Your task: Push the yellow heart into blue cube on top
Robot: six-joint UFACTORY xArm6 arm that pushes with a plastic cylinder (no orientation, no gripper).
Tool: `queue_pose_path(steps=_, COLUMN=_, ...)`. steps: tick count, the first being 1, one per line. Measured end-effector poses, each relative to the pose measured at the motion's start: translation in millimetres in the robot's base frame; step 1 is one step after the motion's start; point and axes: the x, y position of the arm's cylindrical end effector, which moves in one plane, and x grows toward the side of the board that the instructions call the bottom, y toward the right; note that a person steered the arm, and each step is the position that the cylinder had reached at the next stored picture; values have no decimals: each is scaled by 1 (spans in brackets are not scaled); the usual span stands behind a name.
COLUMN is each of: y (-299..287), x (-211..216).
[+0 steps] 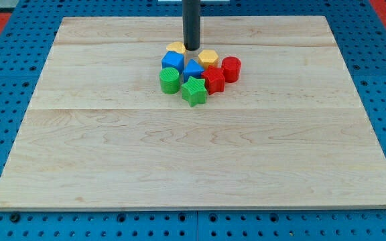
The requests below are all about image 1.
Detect yellow heart block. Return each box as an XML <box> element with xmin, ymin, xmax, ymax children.
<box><xmin>166</xmin><ymin>42</ymin><xmax>187</xmax><ymax>55</ymax></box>

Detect blue cube block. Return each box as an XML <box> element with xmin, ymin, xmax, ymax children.
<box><xmin>161</xmin><ymin>51</ymin><xmax>184</xmax><ymax>73</ymax></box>

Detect green star block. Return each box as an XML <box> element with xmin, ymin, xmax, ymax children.
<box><xmin>182</xmin><ymin>76</ymin><xmax>207</xmax><ymax>107</ymax></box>

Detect red star block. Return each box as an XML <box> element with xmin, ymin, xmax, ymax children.
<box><xmin>201</xmin><ymin>66</ymin><xmax>225</xmax><ymax>95</ymax></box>

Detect green cylinder block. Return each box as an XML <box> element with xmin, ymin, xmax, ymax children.
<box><xmin>159</xmin><ymin>67</ymin><xmax>180</xmax><ymax>94</ymax></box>

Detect blue triangle block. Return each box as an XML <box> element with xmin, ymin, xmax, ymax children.
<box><xmin>182</xmin><ymin>59</ymin><xmax>204</xmax><ymax>83</ymax></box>

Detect yellow hexagon block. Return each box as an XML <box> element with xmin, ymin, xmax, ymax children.
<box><xmin>198</xmin><ymin>50</ymin><xmax>219</xmax><ymax>70</ymax></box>

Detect red cylinder block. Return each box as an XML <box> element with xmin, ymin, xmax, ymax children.
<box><xmin>221</xmin><ymin>56</ymin><xmax>241</xmax><ymax>83</ymax></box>

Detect light wooden board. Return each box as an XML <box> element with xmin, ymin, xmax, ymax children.
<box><xmin>0</xmin><ymin>16</ymin><xmax>386</xmax><ymax>212</ymax></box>

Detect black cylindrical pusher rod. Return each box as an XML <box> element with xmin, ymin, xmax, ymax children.
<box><xmin>182</xmin><ymin>0</ymin><xmax>200</xmax><ymax>51</ymax></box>

